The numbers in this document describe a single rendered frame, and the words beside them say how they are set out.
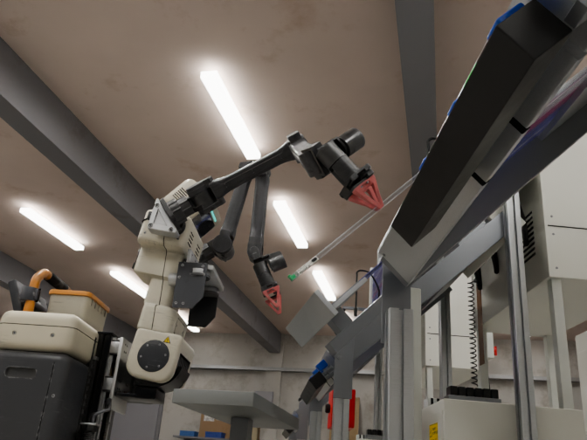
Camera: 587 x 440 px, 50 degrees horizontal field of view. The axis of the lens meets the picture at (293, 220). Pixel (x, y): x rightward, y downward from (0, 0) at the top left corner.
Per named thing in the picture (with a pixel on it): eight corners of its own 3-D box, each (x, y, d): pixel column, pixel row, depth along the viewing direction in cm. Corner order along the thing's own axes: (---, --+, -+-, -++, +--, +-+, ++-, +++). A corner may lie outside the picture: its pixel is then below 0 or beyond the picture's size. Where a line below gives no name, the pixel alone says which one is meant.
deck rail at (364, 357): (319, 401, 234) (308, 388, 236) (318, 402, 236) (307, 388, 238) (452, 289, 255) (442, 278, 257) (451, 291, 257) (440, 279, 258)
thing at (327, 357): (342, 370, 174) (326, 349, 176) (319, 401, 234) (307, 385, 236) (345, 367, 174) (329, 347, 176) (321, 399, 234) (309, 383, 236)
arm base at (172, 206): (166, 214, 218) (158, 199, 207) (187, 202, 219) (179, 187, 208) (178, 232, 215) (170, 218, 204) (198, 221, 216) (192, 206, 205)
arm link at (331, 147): (310, 157, 155) (317, 144, 150) (328, 145, 158) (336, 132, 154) (328, 177, 154) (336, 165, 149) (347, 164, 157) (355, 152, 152)
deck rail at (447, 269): (343, 368, 172) (328, 351, 173) (342, 369, 174) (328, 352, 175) (518, 224, 193) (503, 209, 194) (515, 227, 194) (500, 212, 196)
